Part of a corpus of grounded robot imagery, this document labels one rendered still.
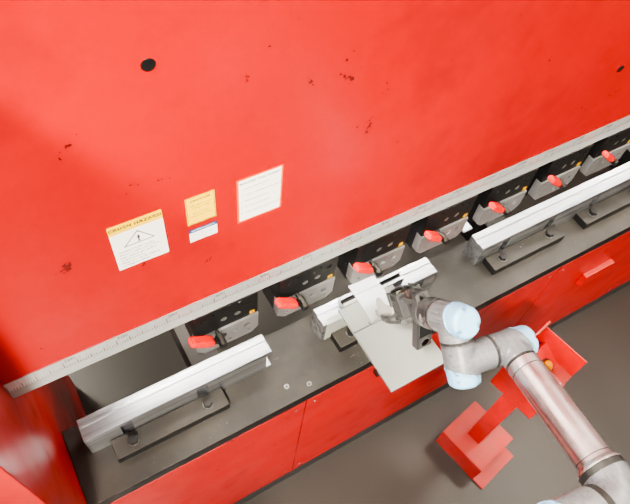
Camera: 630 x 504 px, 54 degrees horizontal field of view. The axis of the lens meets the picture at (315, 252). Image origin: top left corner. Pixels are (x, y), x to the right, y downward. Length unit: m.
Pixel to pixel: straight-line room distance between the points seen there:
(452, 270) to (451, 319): 0.65
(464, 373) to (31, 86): 1.02
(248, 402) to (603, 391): 1.81
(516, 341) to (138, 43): 1.03
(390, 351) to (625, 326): 1.80
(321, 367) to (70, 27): 1.24
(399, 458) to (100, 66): 2.14
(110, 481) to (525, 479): 1.69
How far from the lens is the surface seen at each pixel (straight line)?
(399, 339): 1.67
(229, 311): 1.31
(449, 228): 1.60
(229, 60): 0.82
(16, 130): 0.78
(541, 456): 2.81
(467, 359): 1.40
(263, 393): 1.71
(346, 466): 2.58
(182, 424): 1.66
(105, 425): 1.62
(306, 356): 1.75
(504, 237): 1.99
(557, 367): 2.14
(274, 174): 1.02
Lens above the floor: 2.47
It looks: 56 degrees down
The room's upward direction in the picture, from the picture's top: 9 degrees clockwise
